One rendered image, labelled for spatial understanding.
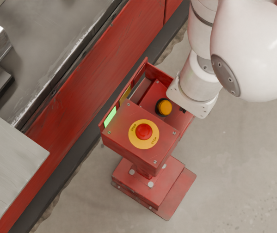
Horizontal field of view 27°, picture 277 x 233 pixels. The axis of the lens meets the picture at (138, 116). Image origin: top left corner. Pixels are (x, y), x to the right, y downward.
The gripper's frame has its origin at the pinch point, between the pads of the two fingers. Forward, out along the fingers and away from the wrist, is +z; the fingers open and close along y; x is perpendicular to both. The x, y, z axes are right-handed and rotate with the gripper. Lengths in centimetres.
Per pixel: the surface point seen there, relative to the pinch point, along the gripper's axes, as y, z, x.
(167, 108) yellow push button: -3.6, 12.2, 0.1
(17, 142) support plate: -23.1, -13.9, -29.4
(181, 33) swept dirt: -18, 86, 50
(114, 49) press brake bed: -25.2, 25.7, 9.8
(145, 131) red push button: -4.4, 3.7, -9.5
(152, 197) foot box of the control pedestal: 7, 72, -12
